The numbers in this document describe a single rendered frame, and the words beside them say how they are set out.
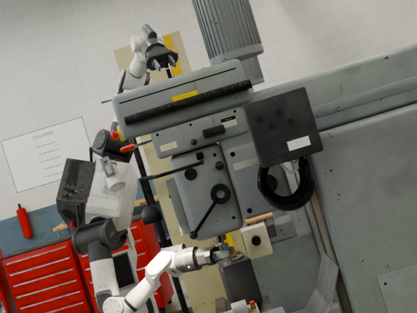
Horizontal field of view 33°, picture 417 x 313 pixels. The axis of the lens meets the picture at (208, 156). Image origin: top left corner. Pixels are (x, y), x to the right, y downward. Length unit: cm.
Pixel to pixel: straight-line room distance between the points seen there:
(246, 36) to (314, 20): 935
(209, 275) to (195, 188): 195
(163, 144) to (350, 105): 66
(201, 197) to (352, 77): 67
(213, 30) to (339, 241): 85
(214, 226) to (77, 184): 65
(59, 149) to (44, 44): 173
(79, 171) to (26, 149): 904
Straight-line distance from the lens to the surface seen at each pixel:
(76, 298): 746
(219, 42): 249
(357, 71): 251
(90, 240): 275
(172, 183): 255
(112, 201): 281
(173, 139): 244
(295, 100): 220
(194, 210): 247
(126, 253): 319
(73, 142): 1175
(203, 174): 246
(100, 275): 272
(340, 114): 249
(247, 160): 244
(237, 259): 292
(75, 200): 282
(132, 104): 244
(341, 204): 238
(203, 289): 439
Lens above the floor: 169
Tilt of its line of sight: 2 degrees down
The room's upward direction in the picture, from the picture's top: 17 degrees counter-clockwise
